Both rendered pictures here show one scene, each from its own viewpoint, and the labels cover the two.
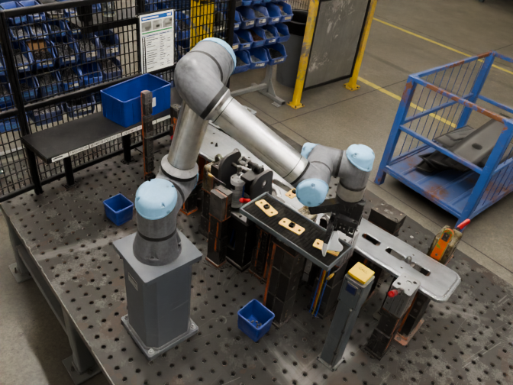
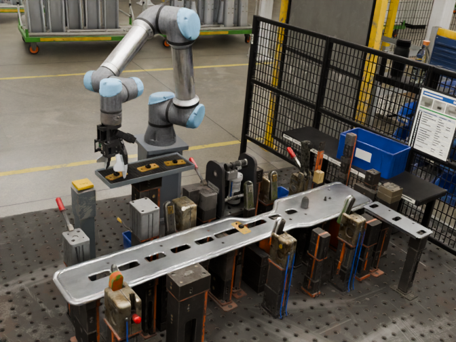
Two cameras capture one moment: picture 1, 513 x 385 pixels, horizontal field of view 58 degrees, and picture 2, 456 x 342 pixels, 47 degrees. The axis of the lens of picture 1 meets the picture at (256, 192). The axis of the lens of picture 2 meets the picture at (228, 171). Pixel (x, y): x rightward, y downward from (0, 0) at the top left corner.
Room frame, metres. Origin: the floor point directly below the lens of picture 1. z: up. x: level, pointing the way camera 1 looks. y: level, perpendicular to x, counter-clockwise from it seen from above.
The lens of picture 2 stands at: (1.91, -1.84, 2.06)
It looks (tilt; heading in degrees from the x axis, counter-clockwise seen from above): 26 degrees down; 104
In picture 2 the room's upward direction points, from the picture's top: 5 degrees clockwise
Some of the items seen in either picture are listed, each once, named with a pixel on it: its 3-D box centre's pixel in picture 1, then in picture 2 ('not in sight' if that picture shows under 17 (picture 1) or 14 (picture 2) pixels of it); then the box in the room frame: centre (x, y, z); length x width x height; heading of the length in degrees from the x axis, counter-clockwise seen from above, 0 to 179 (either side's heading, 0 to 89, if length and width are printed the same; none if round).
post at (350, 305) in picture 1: (343, 321); (85, 238); (1.00, -0.35, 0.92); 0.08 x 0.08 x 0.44; 53
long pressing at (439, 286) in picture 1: (298, 195); (237, 231); (1.55, -0.18, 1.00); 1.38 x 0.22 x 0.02; 53
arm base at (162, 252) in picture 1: (157, 237); (160, 130); (1.03, 0.29, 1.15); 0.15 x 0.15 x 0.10
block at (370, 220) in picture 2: not in sight; (362, 247); (2.03, 0.16, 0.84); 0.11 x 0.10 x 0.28; 143
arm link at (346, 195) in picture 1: (350, 189); (111, 117); (1.07, -0.26, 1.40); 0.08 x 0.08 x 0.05
